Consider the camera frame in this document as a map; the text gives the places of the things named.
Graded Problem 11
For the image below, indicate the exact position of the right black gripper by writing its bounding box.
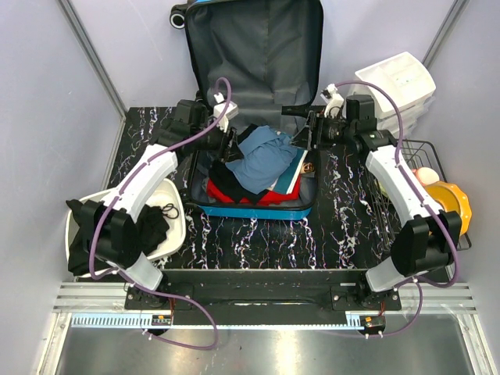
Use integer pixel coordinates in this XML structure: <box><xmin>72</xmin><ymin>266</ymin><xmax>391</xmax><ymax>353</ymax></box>
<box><xmin>287</xmin><ymin>111</ymin><xmax>354</xmax><ymax>152</ymax></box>

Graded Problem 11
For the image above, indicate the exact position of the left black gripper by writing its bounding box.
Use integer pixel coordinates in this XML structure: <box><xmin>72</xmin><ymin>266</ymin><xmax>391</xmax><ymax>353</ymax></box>
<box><xmin>191</xmin><ymin>117</ymin><xmax>245</xmax><ymax>164</ymax></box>

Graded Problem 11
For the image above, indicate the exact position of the blue garment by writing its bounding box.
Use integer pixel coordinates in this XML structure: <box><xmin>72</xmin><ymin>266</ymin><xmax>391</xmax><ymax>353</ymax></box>
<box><xmin>225</xmin><ymin>124</ymin><xmax>300</xmax><ymax>195</ymax></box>

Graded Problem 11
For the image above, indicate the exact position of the blue fish print suitcase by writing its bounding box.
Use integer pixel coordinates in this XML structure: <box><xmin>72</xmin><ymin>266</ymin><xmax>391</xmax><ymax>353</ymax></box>
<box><xmin>168</xmin><ymin>0</ymin><xmax>325</xmax><ymax>220</ymax></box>

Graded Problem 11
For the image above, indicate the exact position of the black garment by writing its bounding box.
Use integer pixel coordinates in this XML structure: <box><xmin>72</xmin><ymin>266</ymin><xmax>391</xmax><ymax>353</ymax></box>
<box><xmin>209</xmin><ymin>123</ymin><xmax>270</xmax><ymax>205</ymax></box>
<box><xmin>73</xmin><ymin>201</ymin><xmax>145</xmax><ymax>271</ymax></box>

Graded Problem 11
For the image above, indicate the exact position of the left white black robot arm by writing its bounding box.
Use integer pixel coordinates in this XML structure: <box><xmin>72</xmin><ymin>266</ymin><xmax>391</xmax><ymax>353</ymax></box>
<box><xmin>80</xmin><ymin>94</ymin><xmax>238</xmax><ymax>309</ymax></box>

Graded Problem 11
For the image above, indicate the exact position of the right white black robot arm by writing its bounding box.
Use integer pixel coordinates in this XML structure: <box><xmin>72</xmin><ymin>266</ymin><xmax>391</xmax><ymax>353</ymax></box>
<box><xmin>281</xmin><ymin>95</ymin><xmax>462</xmax><ymax>310</ymax></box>

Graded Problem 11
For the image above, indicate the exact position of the teal white striped towel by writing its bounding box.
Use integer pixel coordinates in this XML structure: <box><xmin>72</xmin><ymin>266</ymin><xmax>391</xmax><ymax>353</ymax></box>
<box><xmin>268</xmin><ymin>149</ymin><xmax>308</xmax><ymax>195</ymax></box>

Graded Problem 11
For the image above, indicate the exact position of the red garment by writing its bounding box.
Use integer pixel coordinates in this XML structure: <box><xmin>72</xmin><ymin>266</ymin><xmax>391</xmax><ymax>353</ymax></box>
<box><xmin>207</xmin><ymin>179</ymin><xmax>301</xmax><ymax>206</ymax></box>

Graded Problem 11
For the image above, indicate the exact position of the white plastic basin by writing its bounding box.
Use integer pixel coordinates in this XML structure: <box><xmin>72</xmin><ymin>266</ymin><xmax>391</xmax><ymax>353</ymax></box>
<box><xmin>65</xmin><ymin>179</ymin><xmax>187</xmax><ymax>277</ymax></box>

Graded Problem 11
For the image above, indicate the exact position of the white plastic drawer organizer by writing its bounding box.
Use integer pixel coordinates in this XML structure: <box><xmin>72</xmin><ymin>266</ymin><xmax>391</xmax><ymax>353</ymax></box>
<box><xmin>348</xmin><ymin>52</ymin><xmax>436</xmax><ymax>138</ymax></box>

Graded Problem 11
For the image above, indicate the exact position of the pink cup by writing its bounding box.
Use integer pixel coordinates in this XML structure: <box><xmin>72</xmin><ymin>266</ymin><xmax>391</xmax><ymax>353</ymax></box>
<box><xmin>413</xmin><ymin>167</ymin><xmax>440</xmax><ymax>186</ymax></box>

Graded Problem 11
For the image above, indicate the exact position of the yellow scalloped plate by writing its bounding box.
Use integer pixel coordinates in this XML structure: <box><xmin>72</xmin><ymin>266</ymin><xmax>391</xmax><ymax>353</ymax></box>
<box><xmin>424</xmin><ymin>181</ymin><xmax>473</xmax><ymax>236</ymax></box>

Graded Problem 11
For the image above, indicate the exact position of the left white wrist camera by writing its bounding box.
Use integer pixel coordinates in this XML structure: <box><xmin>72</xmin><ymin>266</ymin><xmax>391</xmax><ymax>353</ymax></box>
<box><xmin>213</xmin><ymin>93</ymin><xmax>238</xmax><ymax>133</ymax></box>

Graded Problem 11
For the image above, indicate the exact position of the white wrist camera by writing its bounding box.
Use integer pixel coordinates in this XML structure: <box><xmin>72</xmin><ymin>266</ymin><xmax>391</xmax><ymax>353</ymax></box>
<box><xmin>320</xmin><ymin>84</ymin><xmax>345</xmax><ymax>118</ymax></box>
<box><xmin>213</xmin><ymin>93</ymin><xmax>238</xmax><ymax>133</ymax></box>

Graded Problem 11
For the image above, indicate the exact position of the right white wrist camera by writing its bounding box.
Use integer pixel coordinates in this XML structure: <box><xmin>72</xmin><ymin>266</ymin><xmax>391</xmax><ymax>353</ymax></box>
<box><xmin>320</xmin><ymin>84</ymin><xmax>345</xmax><ymax>118</ymax></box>

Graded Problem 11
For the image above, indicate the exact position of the black wire dish rack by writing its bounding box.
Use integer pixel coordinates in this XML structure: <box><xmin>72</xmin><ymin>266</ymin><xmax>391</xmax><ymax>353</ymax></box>
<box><xmin>364</xmin><ymin>140</ymin><xmax>447</xmax><ymax>248</ymax></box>

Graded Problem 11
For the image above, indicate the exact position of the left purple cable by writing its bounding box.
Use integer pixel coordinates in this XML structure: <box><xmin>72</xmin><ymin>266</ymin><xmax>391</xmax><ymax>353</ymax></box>
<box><xmin>88</xmin><ymin>77</ymin><xmax>234</xmax><ymax>351</ymax></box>

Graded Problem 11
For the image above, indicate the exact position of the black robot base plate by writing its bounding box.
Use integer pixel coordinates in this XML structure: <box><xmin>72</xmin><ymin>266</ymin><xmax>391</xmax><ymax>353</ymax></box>
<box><xmin>123</xmin><ymin>268</ymin><xmax>450</xmax><ymax>313</ymax></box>

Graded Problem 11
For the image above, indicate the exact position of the aluminium slotted rail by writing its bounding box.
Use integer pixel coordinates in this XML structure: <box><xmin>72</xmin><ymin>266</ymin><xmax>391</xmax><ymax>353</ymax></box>
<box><xmin>53</xmin><ymin>283</ymin><xmax>476</xmax><ymax>331</ymax></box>

